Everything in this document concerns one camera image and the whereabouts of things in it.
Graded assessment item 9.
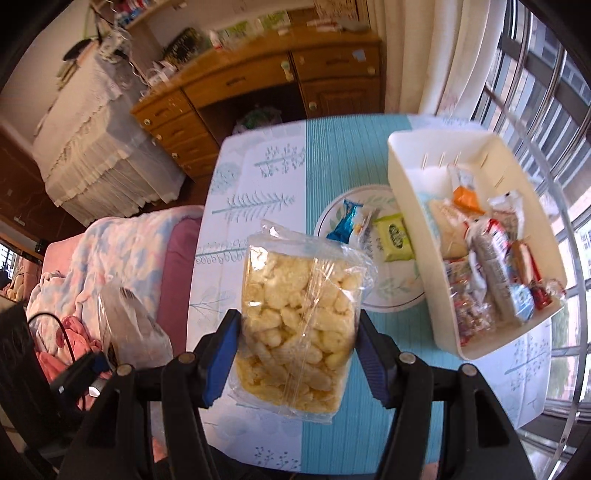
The white red-edged snack packet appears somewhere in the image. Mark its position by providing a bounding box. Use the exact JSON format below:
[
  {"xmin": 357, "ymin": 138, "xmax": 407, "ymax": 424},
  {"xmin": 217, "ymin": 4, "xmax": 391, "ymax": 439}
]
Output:
[{"xmin": 488, "ymin": 190, "xmax": 525, "ymax": 241}]

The brown chocolate candy wrapper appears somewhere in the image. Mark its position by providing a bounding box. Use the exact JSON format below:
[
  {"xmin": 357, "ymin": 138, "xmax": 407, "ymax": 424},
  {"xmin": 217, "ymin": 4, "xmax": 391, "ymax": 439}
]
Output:
[{"xmin": 529, "ymin": 279, "xmax": 566, "ymax": 310}]

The wooden bookshelf hutch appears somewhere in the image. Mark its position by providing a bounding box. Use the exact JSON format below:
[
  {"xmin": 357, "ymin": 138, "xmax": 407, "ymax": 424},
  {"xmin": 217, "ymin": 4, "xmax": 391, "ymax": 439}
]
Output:
[{"xmin": 89, "ymin": 1, "xmax": 187, "ymax": 72}]

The green candy packet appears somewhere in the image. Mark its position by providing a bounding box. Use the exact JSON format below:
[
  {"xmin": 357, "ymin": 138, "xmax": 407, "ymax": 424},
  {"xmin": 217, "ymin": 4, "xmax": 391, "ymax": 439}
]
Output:
[{"xmin": 374, "ymin": 213, "xmax": 415, "ymax": 262}]

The black cable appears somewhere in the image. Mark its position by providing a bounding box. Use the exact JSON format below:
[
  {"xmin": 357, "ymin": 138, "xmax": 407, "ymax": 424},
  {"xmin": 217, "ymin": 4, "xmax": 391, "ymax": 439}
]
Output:
[{"xmin": 27, "ymin": 311, "xmax": 77, "ymax": 365}]

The white plastic storage bin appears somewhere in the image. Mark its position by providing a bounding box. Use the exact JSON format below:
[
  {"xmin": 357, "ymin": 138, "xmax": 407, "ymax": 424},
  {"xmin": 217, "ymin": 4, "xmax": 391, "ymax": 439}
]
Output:
[{"xmin": 388, "ymin": 129, "xmax": 566, "ymax": 360}]

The white charger with cables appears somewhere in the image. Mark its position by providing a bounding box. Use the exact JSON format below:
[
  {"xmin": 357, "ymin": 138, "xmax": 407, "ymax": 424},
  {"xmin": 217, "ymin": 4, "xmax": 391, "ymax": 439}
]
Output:
[{"xmin": 142, "ymin": 60, "xmax": 178, "ymax": 89}]

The white small bottle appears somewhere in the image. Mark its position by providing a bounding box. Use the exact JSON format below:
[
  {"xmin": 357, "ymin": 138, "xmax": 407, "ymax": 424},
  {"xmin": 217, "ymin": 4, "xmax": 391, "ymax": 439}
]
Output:
[{"xmin": 208, "ymin": 30, "xmax": 223, "ymax": 51}]

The dark wooden door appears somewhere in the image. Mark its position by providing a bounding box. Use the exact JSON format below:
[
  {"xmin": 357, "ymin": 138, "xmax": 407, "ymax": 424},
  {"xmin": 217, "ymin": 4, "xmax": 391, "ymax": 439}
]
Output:
[{"xmin": 0, "ymin": 128, "xmax": 85, "ymax": 244}]

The metal window security grille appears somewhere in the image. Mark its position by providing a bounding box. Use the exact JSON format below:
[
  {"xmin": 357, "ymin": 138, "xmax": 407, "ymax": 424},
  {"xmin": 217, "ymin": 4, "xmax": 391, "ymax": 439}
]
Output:
[{"xmin": 472, "ymin": 1, "xmax": 590, "ymax": 479}]

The orange cookie tray pack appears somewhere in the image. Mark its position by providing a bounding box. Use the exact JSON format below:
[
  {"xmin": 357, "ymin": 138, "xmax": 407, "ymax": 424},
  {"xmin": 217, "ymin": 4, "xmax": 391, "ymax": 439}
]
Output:
[{"xmin": 97, "ymin": 281, "xmax": 173, "ymax": 370}]

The mixed nuts clear bag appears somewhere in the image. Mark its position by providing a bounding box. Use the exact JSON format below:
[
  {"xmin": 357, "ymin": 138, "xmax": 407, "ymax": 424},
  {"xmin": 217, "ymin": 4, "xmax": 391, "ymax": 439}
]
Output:
[{"xmin": 444, "ymin": 251, "xmax": 495, "ymax": 346}]

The floral ceramic plate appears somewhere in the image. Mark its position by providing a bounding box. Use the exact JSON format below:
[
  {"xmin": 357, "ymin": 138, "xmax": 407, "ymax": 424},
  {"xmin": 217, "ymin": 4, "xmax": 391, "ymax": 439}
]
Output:
[{"xmin": 314, "ymin": 184, "xmax": 425, "ymax": 313}]

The wooden desk with drawers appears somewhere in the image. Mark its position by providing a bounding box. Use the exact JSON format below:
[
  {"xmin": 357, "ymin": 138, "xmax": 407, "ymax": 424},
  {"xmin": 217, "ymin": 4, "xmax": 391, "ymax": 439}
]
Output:
[{"xmin": 130, "ymin": 27, "xmax": 384, "ymax": 180}]

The pastel fleece blanket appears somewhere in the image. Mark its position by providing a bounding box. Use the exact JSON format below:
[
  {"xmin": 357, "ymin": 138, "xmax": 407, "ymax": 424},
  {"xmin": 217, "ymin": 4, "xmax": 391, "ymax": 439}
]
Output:
[{"xmin": 25, "ymin": 205, "xmax": 204, "ymax": 354}]

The beige pastry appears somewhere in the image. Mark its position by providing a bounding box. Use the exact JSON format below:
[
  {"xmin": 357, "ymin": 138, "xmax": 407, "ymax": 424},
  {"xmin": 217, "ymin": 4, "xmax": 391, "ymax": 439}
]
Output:
[{"xmin": 427, "ymin": 199, "xmax": 470, "ymax": 260}]

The pink cloth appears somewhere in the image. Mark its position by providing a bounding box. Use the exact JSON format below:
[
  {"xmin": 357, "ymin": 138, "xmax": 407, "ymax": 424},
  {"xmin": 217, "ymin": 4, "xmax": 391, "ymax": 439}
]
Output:
[{"xmin": 30, "ymin": 314, "xmax": 103, "ymax": 383}]

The plastic bag under desk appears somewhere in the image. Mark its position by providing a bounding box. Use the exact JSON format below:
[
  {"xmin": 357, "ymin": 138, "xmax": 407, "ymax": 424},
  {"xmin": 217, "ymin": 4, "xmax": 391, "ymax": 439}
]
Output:
[{"xmin": 232, "ymin": 107, "xmax": 283, "ymax": 135}]

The long red white biscuit pack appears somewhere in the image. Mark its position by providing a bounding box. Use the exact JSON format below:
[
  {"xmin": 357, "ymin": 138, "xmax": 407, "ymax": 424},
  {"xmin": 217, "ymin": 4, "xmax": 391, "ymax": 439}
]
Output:
[{"xmin": 467, "ymin": 216, "xmax": 535, "ymax": 324}]

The white orange snack bar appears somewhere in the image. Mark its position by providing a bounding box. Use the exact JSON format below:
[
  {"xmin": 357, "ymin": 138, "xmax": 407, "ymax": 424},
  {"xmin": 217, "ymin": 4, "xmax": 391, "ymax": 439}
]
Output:
[{"xmin": 448, "ymin": 165, "xmax": 485, "ymax": 215}]

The blue foil candy packet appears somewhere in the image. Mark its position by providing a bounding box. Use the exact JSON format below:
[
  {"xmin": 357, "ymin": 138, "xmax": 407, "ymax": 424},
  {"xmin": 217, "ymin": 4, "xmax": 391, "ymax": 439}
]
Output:
[{"xmin": 327, "ymin": 199, "xmax": 363, "ymax": 244}]

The white lace covered cabinet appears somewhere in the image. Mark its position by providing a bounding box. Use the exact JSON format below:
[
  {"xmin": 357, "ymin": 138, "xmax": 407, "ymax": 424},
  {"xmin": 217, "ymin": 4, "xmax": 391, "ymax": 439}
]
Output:
[{"xmin": 33, "ymin": 51, "xmax": 185, "ymax": 226}]

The cream floral curtain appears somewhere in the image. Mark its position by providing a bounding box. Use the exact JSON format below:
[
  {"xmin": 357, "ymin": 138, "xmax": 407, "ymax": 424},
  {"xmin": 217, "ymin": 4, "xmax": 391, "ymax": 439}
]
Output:
[{"xmin": 368, "ymin": 0, "xmax": 506, "ymax": 119}]

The patterned cardboard box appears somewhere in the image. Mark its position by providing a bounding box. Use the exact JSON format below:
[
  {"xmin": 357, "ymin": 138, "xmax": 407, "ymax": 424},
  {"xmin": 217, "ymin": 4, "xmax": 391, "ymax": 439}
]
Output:
[{"xmin": 314, "ymin": 0, "xmax": 360, "ymax": 20}]

